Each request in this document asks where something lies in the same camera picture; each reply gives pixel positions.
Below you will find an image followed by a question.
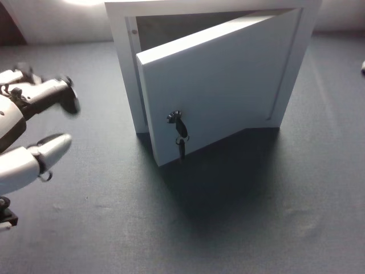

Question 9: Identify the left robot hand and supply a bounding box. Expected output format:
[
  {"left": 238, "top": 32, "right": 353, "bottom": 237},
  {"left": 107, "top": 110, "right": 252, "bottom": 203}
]
[{"left": 0, "top": 63, "right": 81, "bottom": 198}]

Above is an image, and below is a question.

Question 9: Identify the dark grey table cloth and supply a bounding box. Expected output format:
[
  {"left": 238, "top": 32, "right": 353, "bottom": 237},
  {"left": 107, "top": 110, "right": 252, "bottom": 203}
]
[{"left": 0, "top": 30, "right": 365, "bottom": 274}]

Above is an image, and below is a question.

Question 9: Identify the white cabinet door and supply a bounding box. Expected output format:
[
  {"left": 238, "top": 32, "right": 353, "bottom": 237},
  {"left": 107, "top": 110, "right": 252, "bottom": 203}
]
[{"left": 135, "top": 8, "right": 303, "bottom": 168}]

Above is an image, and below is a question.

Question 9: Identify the white cabinet box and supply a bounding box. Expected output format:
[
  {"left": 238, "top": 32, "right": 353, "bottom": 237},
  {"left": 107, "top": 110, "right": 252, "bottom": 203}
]
[{"left": 104, "top": 0, "right": 322, "bottom": 135}]

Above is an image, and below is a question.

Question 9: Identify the black lock cylinder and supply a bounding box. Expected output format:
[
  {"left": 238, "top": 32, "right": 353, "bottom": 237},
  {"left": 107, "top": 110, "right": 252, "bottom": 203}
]
[{"left": 165, "top": 110, "right": 183, "bottom": 124}]

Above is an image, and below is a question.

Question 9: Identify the dark brown background object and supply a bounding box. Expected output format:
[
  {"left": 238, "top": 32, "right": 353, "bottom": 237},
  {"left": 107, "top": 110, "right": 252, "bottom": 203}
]
[{"left": 0, "top": 0, "right": 28, "bottom": 46}]

